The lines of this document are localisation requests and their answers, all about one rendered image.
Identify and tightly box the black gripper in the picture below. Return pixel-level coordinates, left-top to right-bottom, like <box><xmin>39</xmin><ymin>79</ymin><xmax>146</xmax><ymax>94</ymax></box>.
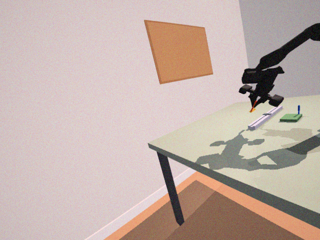
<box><xmin>238</xmin><ymin>82</ymin><xmax>284</xmax><ymax>108</ymax></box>

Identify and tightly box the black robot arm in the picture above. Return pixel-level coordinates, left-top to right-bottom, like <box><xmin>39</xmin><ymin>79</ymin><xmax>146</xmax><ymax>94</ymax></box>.
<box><xmin>242</xmin><ymin>23</ymin><xmax>320</xmax><ymax>93</ymax></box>

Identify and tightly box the aluminum slotted rail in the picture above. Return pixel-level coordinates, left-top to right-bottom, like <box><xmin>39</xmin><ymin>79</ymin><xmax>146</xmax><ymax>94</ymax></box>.
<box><xmin>248</xmin><ymin>105</ymin><xmax>283</xmax><ymax>130</ymax></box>

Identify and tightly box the light green tray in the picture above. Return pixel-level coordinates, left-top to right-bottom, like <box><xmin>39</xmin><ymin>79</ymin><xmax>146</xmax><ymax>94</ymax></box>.
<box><xmin>280</xmin><ymin>113</ymin><xmax>303</xmax><ymax>122</ymax></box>

